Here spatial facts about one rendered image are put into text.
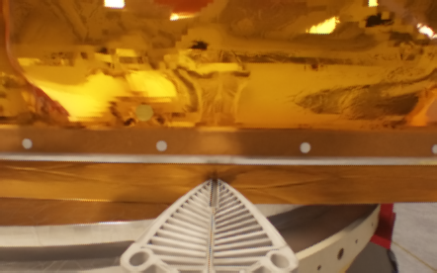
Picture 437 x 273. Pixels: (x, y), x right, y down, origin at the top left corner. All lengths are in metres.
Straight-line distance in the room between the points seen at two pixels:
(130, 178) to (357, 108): 0.25
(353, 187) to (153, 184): 0.23
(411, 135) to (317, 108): 0.12
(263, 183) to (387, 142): 0.15
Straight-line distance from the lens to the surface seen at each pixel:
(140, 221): 0.18
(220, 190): 0.17
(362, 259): 0.47
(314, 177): 0.21
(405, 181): 0.29
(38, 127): 0.27
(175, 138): 0.18
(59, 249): 0.24
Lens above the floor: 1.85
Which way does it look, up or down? 5 degrees down
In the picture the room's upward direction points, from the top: 1 degrees clockwise
